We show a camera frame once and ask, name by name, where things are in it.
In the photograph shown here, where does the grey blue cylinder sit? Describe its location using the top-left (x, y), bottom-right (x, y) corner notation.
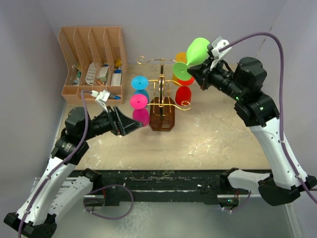
top-left (109, 93), bottom-right (121, 100)

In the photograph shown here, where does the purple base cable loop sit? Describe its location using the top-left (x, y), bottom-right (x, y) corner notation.
top-left (83, 184), bottom-right (134, 220)

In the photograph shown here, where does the red wine glass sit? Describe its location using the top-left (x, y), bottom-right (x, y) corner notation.
top-left (175, 77), bottom-right (194, 106)

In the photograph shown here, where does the yellow small object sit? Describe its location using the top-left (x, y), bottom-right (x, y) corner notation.
top-left (114, 59), bottom-right (122, 68)

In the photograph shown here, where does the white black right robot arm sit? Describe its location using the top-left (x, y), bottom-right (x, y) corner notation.
top-left (187, 57), bottom-right (317, 206)

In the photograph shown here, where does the white medicine box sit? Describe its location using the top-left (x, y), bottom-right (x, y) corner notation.
top-left (96, 66), bottom-right (109, 83)

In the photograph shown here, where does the pink wine glass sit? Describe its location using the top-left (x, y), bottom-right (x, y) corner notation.
top-left (129, 93), bottom-right (150, 127)

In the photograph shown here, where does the peach plastic file organizer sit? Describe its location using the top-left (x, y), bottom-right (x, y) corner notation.
top-left (58, 26), bottom-right (128, 105)

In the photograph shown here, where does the yellow wine glass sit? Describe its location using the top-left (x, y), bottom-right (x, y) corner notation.
top-left (173, 52), bottom-right (187, 86)

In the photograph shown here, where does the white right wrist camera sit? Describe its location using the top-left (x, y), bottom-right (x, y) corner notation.
top-left (208, 37), bottom-right (232, 71)

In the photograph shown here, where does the green wine glass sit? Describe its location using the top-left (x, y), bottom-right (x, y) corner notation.
top-left (172, 37), bottom-right (210, 81)

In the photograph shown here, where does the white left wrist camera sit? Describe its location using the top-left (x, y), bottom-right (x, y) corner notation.
top-left (90, 90), bottom-right (110, 112)

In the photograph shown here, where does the aluminium table frame rail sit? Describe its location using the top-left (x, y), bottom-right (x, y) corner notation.
top-left (32, 170), bottom-right (317, 206)

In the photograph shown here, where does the gold black wine glass rack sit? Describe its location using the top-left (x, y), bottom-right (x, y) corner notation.
top-left (148, 58), bottom-right (191, 131)

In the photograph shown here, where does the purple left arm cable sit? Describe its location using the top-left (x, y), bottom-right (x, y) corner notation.
top-left (17, 89), bottom-right (93, 238)

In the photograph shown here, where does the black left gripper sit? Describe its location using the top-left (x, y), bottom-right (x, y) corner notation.
top-left (81, 106), bottom-right (142, 141)

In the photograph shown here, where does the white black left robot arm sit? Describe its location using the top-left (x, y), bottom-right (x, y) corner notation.
top-left (4, 106), bottom-right (143, 238)

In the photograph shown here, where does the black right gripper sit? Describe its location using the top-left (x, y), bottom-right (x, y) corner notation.
top-left (188, 55), bottom-right (246, 101)

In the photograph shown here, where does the white blue box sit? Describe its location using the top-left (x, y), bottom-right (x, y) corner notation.
top-left (110, 69), bottom-right (123, 86)

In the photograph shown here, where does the blue wine glass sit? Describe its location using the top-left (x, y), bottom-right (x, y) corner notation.
top-left (131, 76), bottom-right (149, 99)

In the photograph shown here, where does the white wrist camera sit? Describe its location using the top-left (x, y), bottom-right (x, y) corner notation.
top-left (208, 37), bottom-right (232, 71)
top-left (90, 90), bottom-right (110, 112)

